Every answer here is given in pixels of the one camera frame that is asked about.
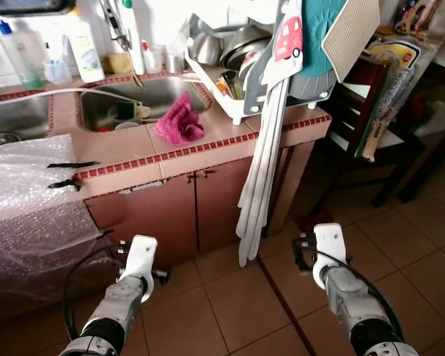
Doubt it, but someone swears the pink cabinet door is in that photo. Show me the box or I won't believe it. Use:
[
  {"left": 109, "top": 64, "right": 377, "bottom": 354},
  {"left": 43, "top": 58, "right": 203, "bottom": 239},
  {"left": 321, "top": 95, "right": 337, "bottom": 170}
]
[
  {"left": 84, "top": 172, "right": 199, "bottom": 269},
  {"left": 195, "top": 152, "right": 286, "bottom": 254}
]

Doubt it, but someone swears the white long slat bundle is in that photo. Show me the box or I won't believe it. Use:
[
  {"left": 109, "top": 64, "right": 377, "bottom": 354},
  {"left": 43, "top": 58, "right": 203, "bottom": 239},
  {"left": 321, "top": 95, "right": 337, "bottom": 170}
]
[{"left": 236, "top": 78, "right": 291, "bottom": 268}]

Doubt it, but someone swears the dark wooden chair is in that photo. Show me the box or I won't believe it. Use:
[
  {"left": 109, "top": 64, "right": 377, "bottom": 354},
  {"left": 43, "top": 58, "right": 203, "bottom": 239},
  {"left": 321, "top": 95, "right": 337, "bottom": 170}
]
[{"left": 323, "top": 52, "right": 435, "bottom": 210}]

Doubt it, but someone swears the clear bubble wrap sheet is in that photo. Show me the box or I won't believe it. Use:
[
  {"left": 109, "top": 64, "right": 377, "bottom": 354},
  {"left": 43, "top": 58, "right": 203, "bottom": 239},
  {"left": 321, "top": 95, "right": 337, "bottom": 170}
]
[{"left": 0, "top": 136, "right": 112, "bottom": 297}]

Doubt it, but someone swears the pink cloth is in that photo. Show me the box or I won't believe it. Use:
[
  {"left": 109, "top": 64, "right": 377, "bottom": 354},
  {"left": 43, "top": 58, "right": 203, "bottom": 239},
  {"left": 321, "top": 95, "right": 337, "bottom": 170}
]
[{"left": 154, "top": 90, "right": 207, "bottom": 146}]

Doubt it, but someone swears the green scrub sponge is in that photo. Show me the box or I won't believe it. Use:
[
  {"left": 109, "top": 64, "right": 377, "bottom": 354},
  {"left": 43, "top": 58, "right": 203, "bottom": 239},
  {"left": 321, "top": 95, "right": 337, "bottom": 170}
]
[{"left": 115, "top": 102, "right": 138, "bottom": 121}]

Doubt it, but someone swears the stainless steel sink basin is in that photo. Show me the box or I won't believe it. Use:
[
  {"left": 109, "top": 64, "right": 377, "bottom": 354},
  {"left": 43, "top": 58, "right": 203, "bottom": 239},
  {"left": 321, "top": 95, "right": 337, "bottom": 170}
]
[
  {"left": 0, "top": 95, "right": 54, "bottom": 153},
  {"left": 79, "top": 74, "right": 213, "bottom": 134}
]

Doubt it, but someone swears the printed plastic bag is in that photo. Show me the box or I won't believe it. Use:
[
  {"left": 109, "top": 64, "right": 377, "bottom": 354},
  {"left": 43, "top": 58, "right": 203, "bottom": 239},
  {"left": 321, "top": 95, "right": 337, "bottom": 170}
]
[{"left": 360, "top": 36, "right": 425, "bottom": 162}]

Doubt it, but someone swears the white dish rack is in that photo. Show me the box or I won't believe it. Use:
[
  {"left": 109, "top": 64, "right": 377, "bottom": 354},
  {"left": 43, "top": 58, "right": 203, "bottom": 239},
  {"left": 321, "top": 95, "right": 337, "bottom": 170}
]
[{"left": 184, "top": 19, "right": 334, "bottom": 125}]

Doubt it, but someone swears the grey board red car print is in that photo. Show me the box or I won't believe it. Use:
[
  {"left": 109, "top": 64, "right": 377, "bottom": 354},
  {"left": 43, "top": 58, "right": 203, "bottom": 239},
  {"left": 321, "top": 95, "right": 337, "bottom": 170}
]
[{"left": 261, "top": 0, "right": 306, "bottom": 97}]

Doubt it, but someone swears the stainless steel pot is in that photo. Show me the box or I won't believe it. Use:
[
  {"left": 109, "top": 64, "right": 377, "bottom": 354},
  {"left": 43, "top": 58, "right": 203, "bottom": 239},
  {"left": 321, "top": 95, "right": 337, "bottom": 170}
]
[
  {"left": 219, "top": 26, "right": 274, "bottom": 71},
  {"left": 189, "top": 30, "right": 225, "bottom": 67}
]

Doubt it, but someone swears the teal silicone mat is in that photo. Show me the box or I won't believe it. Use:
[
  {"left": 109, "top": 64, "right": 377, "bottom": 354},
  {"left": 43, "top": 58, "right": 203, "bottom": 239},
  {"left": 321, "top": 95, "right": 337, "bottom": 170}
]
[{"left": 300, "top": 0, "right": 351, "bottom": 79}]

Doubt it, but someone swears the yellow sponge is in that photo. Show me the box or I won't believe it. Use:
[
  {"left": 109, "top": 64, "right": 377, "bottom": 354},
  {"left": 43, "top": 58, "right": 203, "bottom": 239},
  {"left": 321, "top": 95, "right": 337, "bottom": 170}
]
[{"left": 106, "top": 52, "right": 134, "bottom": 75}]

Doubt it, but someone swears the dark wooden table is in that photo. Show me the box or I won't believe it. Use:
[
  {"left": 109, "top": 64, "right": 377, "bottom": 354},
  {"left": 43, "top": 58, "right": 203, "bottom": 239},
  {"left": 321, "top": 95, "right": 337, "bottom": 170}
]
[{"left": 412, "top": 44, "right": 445, "bottom": 205}]

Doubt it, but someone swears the beige ribbed board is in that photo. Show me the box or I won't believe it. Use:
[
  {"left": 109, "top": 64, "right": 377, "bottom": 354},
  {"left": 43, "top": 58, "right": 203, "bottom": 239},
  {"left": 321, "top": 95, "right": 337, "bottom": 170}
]
[{"left": 321, "top": 0, "right": 383, "bottom": 84}]

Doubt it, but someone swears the clear bottle blue cap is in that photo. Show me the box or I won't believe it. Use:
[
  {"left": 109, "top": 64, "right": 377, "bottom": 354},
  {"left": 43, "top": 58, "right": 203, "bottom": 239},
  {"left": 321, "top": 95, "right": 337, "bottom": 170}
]
[{"left": 0, "top": 20, "right": 44, "bottom": 90}]

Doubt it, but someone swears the black tray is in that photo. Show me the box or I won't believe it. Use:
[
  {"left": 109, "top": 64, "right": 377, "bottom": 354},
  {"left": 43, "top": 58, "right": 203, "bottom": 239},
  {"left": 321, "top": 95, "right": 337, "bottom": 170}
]
[{"left": 0, "top": 0, "right": 76, "bottom": 17}]

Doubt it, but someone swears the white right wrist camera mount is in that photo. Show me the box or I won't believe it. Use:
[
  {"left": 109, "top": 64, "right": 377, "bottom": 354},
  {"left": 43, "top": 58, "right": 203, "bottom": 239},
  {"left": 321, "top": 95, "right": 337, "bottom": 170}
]
[{"left": 311, "top": 222, "right": 349, "bottom": 290}]

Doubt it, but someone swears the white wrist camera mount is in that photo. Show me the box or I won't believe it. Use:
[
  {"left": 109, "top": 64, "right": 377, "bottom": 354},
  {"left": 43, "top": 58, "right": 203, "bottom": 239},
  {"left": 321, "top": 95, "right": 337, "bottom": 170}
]
[
  {"left": 311, "top": 222, "right": 349, "bottom": 290},
  {"left": 117, "top": 234, "right": 159, "bottom": 303}
]

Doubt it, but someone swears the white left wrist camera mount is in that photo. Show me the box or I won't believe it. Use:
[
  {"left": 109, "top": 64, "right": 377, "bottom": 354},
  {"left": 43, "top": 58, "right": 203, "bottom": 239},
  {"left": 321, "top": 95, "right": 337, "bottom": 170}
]
[{"left": 117, "top": 234, "right": 159, "bottom": 303}]

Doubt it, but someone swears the grey spray hose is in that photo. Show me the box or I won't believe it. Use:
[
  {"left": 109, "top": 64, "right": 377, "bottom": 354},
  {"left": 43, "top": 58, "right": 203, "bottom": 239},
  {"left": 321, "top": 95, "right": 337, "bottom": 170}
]
[{"left": 0, "top": 87, "right": 138, "bottom": 106}]

